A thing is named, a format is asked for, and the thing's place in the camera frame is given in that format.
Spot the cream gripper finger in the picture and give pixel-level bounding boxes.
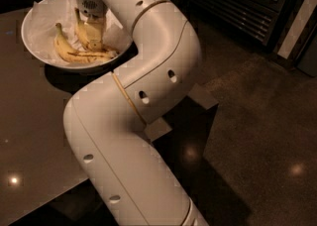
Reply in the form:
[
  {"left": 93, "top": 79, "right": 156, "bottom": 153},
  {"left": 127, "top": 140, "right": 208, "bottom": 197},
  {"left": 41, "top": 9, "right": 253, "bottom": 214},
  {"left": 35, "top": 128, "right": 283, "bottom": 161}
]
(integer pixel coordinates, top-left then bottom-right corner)
[{"left": 84, "top": 16, "right": 104, "bottom": 52}]

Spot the yellow banana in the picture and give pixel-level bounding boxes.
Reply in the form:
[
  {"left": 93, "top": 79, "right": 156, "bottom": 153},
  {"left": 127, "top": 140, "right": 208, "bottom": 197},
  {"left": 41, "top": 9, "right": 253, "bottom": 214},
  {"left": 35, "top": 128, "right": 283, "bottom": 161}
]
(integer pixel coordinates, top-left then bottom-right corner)
[
  {"left": 74, "top": 8, "right": 118, "bottom": 55},
  {"left": 53, "top": 23, "right": 117, "bottom": 63}
]

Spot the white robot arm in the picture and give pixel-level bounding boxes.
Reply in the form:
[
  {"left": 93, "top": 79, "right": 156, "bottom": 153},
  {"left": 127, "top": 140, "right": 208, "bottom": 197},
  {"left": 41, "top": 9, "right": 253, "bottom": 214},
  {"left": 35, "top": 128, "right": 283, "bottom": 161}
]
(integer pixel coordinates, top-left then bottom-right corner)
[{"left": 63, "top": 0, "right": 208, "bottom": 226}]

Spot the white ceramic bowl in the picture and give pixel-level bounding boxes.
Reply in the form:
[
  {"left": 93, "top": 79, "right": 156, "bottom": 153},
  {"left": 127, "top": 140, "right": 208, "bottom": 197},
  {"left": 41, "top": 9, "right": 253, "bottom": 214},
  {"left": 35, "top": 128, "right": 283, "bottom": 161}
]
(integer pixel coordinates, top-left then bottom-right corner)
[{"left": 21, "top": 0, "right": 134, "bottom": 74}]

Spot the white crumpled paper liner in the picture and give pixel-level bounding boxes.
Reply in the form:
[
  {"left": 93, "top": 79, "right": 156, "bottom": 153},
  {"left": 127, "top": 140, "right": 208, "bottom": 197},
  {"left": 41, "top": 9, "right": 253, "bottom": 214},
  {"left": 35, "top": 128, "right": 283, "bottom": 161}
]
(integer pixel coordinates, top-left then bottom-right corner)
[{"left": 25, "top": 0, "right": 133, "bottom": 65}]

